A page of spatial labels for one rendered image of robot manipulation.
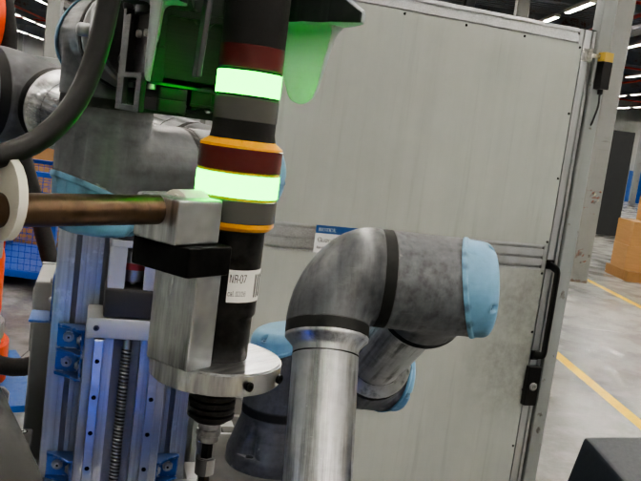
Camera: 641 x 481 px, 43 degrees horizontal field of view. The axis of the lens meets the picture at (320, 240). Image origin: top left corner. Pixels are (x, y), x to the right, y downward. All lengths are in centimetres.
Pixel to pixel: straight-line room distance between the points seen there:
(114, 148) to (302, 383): 36
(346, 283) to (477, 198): 167
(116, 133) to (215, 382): 30
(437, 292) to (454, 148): 160
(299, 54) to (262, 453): 94
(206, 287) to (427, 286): 54
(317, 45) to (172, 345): 18
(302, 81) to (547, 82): 221
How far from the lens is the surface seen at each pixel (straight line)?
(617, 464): 108
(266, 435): 134
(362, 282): 91
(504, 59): 258
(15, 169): 34
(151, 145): 69
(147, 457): 143
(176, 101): 49
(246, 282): 43
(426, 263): 93
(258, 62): 42
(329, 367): 90
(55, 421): 150
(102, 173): 66
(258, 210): 42
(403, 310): 93
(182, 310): 41
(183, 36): 50
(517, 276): 267
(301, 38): 48
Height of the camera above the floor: 159
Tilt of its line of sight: 8 degrees down
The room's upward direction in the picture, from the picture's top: 7 degrees clockwise
